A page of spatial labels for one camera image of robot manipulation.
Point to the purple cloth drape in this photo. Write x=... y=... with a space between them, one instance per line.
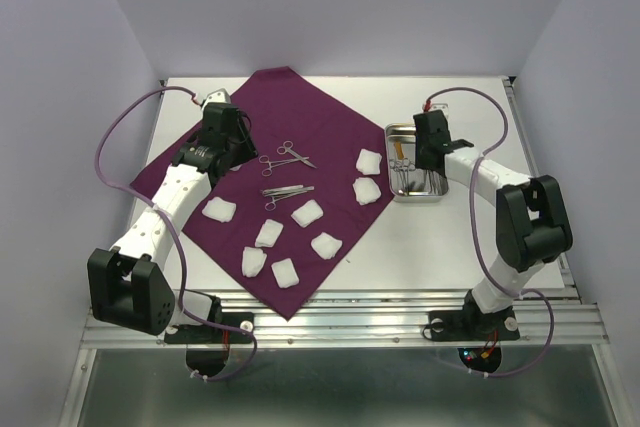
x=283 y=106

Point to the stainless steel tray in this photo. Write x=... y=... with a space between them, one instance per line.
x=405 y=134

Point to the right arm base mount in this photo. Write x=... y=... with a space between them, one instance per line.
x=477 y=335

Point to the steel surgical scissors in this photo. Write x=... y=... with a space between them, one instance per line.
x=288 y=148

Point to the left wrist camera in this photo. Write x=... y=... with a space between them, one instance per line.
x=220 y=96

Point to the white gauze pad bottom left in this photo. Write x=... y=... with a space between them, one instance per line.
x=253 y=260

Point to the white gauze pad lower right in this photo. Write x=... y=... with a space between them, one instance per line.
x=326 y=246

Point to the aluminium rail frame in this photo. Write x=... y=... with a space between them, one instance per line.
x=376 y=299

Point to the white gauze pad lower centre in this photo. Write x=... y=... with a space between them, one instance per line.
x=268 y=234

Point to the white gauze pad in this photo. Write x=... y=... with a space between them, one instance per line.
x=366 y=190
x=253 y=260
x=285 y=273
x=219 y=210
x=307 y=213
x=326 y=246
x=268 y=234
x=368 y=162

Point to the small steel hemostat under tweezers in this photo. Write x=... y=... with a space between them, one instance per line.
x=271 y=204

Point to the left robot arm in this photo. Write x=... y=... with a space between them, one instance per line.
x=126 y=282

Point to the steel tweezers branded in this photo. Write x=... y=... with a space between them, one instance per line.
x=281 y=190

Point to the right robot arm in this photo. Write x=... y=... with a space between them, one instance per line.
x=532 y=228

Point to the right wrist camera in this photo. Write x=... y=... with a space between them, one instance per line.
x=443 y=107

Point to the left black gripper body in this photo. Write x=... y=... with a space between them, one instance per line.
x=240 y=146

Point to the white gauze pad far right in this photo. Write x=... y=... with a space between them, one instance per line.
x=368 y=162

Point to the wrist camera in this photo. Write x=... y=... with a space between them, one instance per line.
x=443 y=107
x=220 y=96

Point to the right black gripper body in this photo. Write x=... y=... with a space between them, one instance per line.
x=419 y=160

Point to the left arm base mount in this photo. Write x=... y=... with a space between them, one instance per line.
x=214 y=355

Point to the long thin steel tweezers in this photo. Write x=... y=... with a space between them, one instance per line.
x=426 y=182

